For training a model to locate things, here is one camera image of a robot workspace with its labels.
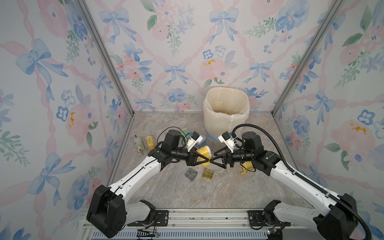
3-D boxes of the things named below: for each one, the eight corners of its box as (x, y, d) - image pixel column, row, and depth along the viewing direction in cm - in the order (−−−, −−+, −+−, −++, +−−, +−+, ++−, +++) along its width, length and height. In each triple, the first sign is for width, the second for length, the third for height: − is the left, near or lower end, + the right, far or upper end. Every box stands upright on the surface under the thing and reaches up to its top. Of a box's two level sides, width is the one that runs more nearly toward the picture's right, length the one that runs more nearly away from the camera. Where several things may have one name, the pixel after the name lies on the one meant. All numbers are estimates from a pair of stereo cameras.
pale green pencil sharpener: (139, 155, 98) (135, 149, 92) (135, 145, 103) (132, 139, 97) (146, 152, 99) (143, 146, 94) (143, 142, 104) (139, 136, 98)
